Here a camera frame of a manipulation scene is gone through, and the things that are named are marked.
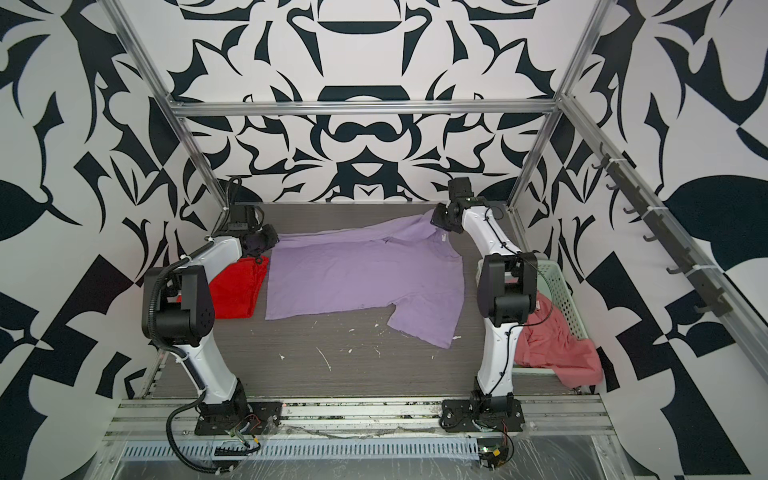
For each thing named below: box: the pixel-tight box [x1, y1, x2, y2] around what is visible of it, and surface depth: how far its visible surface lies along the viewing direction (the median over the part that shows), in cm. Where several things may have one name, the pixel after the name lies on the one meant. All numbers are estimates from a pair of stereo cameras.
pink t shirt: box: [514, 290, 603, 388], surface depth 82 cm
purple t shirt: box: [265, 210, 465, 350], surface depth 102 cm
